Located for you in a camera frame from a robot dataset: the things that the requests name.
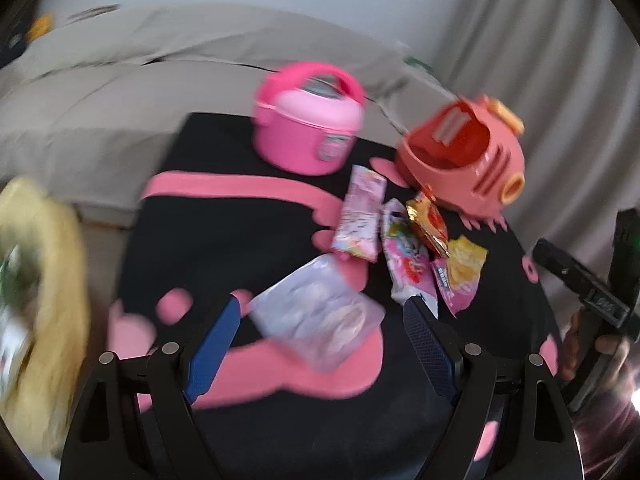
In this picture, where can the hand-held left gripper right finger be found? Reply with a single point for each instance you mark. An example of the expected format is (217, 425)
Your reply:
(430, 345)

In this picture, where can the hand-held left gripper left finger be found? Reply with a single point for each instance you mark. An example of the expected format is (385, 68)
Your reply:
(215, 350)

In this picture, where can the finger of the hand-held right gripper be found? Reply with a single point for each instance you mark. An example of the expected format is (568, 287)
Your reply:
(575, 275)
(627, 240)

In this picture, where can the yellow pink snack packet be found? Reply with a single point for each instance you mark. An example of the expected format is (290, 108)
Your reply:
(462, 270)

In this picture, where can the white packet with colourful print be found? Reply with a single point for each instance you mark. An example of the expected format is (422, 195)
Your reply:
(405, 260)

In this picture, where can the clear plastic packet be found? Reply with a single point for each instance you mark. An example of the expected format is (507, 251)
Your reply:
(320, 310)

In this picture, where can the red gold snack wrapper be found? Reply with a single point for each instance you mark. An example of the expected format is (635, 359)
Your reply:
(430, 225)

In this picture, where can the pink white snack packet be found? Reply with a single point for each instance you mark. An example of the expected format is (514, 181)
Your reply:
(357, 210)

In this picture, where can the heap of wrappers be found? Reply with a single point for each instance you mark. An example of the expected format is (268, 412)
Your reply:
(15, 310)

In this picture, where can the person's right forearm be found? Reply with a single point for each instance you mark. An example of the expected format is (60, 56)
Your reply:
(615, 430)

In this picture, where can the person's right hand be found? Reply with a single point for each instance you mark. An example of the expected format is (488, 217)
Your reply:
(571, 345)

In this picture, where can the black pink printed cloth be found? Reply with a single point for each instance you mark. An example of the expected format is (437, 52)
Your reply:
(210, 240)

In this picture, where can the salmon pink toy basket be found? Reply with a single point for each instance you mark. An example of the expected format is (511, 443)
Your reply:
(480, 170)

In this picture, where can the grey curtain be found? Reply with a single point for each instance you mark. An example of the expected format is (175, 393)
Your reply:
(540, 85)

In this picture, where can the pink toy rice cooker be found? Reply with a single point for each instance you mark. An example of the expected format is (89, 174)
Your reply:
(300, 130)

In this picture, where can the small green box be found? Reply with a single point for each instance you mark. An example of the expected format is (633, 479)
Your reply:
(419, 62)

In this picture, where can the grey sofa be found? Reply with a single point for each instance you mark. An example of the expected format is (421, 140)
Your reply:
(150, 75)

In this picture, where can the grey sofa cover cloth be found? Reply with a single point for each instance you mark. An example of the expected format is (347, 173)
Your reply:
(200, 40)

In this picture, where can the dark blue bag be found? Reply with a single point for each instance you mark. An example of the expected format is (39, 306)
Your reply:
(10, 47)

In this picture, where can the yellow plush toy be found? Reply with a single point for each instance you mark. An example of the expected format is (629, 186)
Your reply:
(40, 26)

